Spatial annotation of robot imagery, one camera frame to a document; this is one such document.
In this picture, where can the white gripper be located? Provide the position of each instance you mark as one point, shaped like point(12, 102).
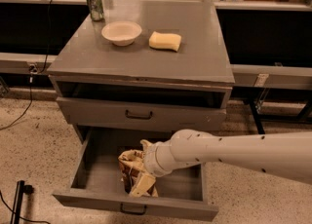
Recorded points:
point(150, 162)

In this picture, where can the brown chip bag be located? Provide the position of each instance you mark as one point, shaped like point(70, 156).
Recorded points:
point(131, 164)

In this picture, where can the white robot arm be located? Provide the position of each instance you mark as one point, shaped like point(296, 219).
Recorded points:
point(288, 155)

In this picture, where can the open grey bottom drawer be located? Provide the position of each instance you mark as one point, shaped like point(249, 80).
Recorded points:
point(97, 180)

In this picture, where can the grey drawer cabinet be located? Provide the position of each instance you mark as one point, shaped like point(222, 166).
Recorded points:
point(197, 75)

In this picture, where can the black table leg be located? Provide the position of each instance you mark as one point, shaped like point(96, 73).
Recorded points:
point(256, 117)

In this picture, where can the yellow sponge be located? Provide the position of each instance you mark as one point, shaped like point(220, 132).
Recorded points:
point(165, 41)

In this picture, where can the black stand at bottom left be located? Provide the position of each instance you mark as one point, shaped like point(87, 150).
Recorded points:
point(21, 189)

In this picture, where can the white paper bowl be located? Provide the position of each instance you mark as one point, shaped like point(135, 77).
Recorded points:
point(121, 33)

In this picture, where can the green soda can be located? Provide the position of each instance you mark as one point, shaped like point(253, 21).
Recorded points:
point(96, 9)

